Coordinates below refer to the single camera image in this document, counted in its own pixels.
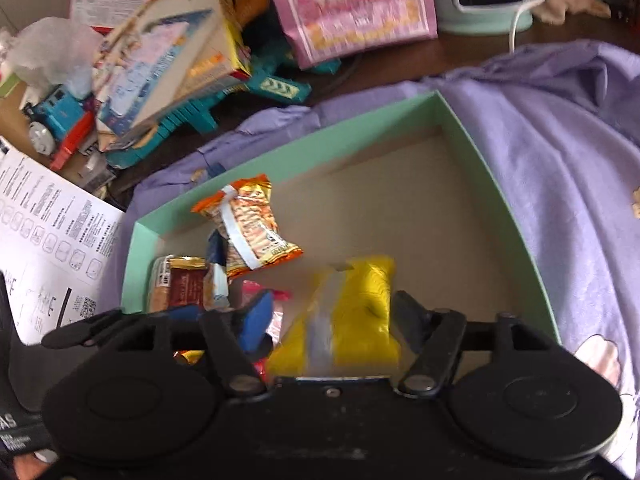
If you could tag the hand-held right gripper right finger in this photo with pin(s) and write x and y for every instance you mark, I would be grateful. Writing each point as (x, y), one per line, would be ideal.
(405, 320)

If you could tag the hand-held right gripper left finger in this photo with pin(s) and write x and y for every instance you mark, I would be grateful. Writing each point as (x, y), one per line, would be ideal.
(257, 320)

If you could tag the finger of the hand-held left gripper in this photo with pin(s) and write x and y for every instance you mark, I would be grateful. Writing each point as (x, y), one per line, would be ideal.
(75, 332)

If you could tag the pink white patterned snack packet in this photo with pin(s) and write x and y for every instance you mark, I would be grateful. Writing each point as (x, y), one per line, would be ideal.
(252, 291)

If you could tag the yellow silver-striped snack packet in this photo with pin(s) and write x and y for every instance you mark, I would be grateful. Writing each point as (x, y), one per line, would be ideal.
(360, 310)

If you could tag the dark red gold-edged snack packet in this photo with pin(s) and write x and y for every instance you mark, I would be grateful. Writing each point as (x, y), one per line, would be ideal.
(187, 285)

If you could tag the blue snack packet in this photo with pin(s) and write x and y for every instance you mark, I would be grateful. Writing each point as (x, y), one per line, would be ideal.
(215, 250)

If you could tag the orange white-striped snack packet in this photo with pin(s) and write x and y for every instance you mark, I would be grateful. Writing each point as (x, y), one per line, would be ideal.
(250, 225)

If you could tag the clear-wrapped biscuit packet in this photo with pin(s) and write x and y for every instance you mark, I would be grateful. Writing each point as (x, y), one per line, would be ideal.
(159, 285)

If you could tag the mint green cardboard box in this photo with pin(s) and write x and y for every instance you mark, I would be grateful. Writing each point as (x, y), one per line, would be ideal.
(375, 210)

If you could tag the person's left hand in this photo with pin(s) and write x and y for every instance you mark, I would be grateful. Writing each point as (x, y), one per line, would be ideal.
(30, 466)

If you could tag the white printed instruction sheet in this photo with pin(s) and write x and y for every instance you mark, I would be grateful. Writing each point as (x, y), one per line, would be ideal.
(50, 220)

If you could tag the purple floral cloth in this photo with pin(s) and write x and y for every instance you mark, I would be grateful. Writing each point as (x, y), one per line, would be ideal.
(550, 185)

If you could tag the blue toy train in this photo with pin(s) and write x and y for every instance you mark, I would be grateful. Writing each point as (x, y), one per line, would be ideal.
(60, 110)

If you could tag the teal plastic toy track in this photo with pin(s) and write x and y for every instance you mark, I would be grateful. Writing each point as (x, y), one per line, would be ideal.
(272, 87)

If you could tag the colourful drawing mat toy box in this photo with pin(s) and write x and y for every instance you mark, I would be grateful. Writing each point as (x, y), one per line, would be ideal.
(165, 60)

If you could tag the clear plastic bag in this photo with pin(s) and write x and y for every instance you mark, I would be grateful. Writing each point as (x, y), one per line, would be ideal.
(45, 50)

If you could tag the pink gift bag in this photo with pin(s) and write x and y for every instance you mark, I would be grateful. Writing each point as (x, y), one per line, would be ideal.
(360, 10)

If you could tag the red and white box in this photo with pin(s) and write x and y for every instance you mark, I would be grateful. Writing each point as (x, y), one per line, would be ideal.
(110, 5)

